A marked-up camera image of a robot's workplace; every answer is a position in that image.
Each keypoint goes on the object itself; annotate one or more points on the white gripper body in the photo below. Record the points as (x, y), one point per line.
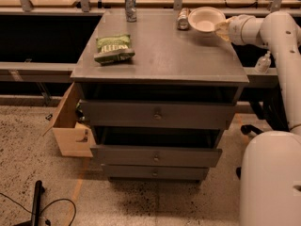
(237, 29)

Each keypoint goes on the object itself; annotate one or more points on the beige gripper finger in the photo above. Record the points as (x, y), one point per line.
(226, 29)

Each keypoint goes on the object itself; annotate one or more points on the white paper bowl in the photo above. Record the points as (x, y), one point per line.
(205, 19)

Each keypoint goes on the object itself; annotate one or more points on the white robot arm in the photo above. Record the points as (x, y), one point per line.
(271, 167)

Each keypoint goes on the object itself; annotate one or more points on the lying redbull can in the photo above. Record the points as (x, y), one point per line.
(182, 19)

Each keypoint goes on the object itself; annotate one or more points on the upright silver can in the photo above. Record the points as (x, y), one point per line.
(130, 10)

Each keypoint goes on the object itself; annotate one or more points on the clear sanitizer bottle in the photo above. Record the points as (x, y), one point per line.
(263, 63)

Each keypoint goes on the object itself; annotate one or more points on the black office chair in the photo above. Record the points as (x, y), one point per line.
(266, 105)

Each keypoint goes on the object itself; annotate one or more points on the green chip bag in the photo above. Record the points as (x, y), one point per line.
(114, 49)

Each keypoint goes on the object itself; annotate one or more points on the cardboard box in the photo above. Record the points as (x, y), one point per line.
(72, 137)

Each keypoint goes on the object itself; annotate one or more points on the black stand base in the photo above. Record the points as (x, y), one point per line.
(35, 211)

